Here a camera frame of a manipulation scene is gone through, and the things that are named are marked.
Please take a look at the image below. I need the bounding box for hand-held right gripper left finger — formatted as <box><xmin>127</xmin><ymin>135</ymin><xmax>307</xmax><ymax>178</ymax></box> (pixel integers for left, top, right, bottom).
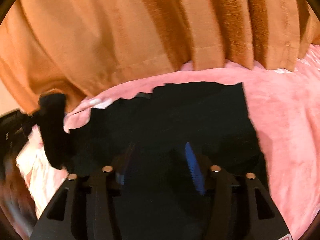
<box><xmin>30</xmin><ymin>143</ymin><xmax>137</xmax><ymax>240</ymax></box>

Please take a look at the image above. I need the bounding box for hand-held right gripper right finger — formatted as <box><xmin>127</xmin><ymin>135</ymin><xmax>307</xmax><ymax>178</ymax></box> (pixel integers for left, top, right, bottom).
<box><xmin>171</xmin><ymin>142</ymin><xmax>292</xmax><ymax>240</ymax></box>

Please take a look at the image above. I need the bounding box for black garment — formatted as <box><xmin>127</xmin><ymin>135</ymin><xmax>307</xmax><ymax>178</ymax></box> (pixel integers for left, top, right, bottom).
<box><xmin>34</xmin><ymin>81</ymin><xmax>269</xmax><ymax>240</ymax></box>

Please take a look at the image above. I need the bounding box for pink blanket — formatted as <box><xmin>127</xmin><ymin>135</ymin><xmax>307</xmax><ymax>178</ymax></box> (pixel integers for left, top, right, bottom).
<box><xmin>16</xmin><ymin>44</ymin><xmax>320</xmax><ymax>240</ymax></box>

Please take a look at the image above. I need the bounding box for orange curtain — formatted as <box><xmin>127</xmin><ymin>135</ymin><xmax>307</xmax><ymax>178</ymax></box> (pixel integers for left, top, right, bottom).
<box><xmin>0</xmin><ymin>0</ymin><xmax>320</xmax><ymax>114</ymax></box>

